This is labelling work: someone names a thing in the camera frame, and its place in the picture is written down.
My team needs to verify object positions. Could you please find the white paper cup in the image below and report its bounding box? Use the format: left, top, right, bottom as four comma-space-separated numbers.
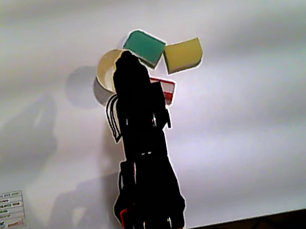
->
87, 47, 137, 107

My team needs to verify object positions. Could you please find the green sponge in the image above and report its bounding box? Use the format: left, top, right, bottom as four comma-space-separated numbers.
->
120, 25, 171, 75

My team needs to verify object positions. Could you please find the red sponge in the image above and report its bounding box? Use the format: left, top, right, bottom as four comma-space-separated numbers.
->
148, 72, 180, 109

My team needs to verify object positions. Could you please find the large yellow sponge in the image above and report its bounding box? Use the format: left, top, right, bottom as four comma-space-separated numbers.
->
161, 36, 206, 75

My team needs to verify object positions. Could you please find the printed label sticker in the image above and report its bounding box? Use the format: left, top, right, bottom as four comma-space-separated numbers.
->
0, 189, 29, 229

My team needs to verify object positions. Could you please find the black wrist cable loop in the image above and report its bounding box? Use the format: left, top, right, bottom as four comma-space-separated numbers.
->
103, 93, 126, 144

